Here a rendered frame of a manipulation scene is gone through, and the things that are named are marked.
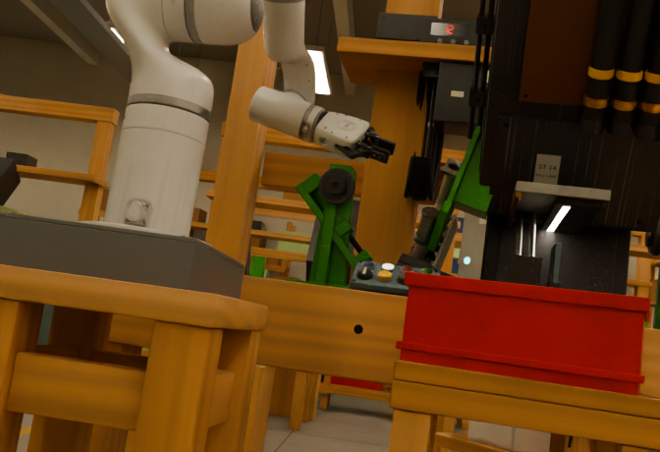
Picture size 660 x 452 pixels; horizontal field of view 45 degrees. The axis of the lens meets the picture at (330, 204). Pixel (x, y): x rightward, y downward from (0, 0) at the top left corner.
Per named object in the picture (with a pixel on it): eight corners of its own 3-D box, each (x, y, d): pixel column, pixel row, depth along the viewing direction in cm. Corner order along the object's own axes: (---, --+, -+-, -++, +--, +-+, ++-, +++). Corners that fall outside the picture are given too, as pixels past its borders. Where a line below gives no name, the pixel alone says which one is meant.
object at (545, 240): (624, 334, 167) (636, 175, 172) (475, 314, 172) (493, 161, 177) (608, 335, 184) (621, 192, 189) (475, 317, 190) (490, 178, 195)
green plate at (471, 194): (477, 235, 159) (516, 138, 161) (438, 220, 161) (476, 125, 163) (476, 242, 170) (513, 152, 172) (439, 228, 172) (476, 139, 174)
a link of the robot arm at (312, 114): (301, 115, 174) (313, 120, 173) (317, 98, 181) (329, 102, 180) (296, 146, 179) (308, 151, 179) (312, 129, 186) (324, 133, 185)
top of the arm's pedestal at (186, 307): (213, 328, 94) (218, 294, 94) (-40, 292, 98) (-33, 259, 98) (265, 331, 125) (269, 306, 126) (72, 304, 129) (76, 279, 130)
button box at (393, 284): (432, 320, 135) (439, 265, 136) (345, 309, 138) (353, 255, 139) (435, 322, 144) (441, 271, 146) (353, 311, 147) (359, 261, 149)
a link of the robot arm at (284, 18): (286, -17, 181) (286, 111, 194) (255, -5, 168) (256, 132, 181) (323, -14, 178) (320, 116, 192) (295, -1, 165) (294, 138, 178)
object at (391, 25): (435, 41, 199) (438, 15, 200) (375, 37, 202) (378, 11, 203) (436, 52, 206) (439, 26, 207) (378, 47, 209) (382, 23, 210)
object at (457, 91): (505, 126, 188) (511, 65, 191) (432, 120, 192) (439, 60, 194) (502, 140, 200) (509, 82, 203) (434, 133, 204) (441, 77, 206)
